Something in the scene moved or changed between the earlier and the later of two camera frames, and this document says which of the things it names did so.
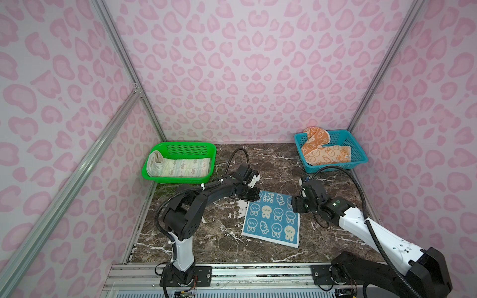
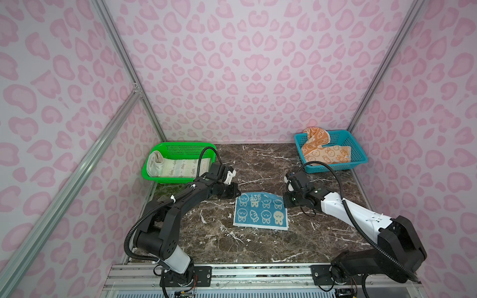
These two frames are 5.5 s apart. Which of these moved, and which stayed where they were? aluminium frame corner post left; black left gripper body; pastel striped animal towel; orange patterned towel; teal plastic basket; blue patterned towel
Moved: black left gripper body; blue patterned towel
Stayed: teal plastic basket; aluminium frame corner post left; pastel striped animal towel; orange patterned towel
